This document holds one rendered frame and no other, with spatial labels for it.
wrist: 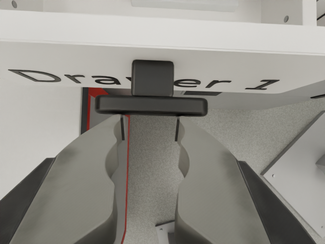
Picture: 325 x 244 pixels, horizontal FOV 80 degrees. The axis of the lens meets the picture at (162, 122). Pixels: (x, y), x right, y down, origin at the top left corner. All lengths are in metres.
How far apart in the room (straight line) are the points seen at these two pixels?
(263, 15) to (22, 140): 0.33
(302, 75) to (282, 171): 1.05
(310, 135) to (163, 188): 0.83
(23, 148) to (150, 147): 0.78
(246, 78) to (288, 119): 1.10
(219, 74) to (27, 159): 0.27
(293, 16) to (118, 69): 0.15
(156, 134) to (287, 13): 0.89
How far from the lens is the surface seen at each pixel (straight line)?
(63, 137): 0.30
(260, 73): 0.17
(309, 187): 1.32
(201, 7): 0.24
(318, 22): 0.28
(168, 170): 1.06
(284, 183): 1.25
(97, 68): 0.16
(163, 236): 1.15
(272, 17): 0.24
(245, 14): 0.26
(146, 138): 1.04
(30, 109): 0.32
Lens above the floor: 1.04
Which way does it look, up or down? 86 degrees down
